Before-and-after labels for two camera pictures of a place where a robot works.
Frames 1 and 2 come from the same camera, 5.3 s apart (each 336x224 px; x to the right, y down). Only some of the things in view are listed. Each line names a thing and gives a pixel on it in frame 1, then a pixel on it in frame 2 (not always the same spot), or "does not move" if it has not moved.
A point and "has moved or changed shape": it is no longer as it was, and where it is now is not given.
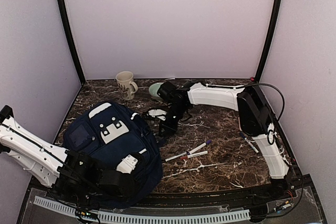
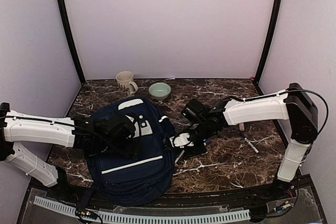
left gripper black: x=136 y=184 to x=128 y=151
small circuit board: x=84 y=213 does not move
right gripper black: x=171 y=127 to x=190 y=152
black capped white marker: x=179 y=155 has moved or changed shape
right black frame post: x=278 y=9 does not move
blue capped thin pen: x=249 y=142 does not move
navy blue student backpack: x=108 y=131 has moved or changed shape
